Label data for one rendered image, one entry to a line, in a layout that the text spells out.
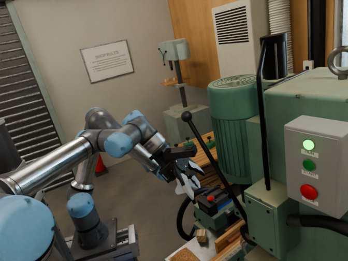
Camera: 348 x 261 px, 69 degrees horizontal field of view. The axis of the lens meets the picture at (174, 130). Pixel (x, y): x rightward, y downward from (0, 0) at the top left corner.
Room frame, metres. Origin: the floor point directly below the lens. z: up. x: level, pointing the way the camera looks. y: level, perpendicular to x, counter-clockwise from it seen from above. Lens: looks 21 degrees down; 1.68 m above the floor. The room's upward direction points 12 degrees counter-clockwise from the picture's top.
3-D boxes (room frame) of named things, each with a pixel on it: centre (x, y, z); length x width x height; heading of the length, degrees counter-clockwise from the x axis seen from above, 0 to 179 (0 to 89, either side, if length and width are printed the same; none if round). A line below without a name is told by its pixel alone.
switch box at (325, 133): (0.39, -0.25, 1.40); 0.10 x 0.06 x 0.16; 30
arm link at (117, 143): (0.76, 0.18, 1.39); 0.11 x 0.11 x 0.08; 61
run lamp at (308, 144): (0.37, -0.22, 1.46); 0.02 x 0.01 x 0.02; 30
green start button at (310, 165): (0.37, -0.22, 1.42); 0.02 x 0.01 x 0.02; 30
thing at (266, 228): (0.48, -0.18, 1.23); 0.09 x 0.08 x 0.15; 30
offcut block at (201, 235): (0.78, -0.02, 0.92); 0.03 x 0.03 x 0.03; 73
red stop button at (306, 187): (0.37, -0.21, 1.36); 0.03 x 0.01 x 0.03; 30
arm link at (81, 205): (1.03, 0.51, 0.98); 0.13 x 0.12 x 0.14; 22
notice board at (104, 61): (3.64, 0.67, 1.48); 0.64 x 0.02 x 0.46; 112
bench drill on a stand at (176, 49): (3.19, -0.21, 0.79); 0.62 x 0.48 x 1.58; 20
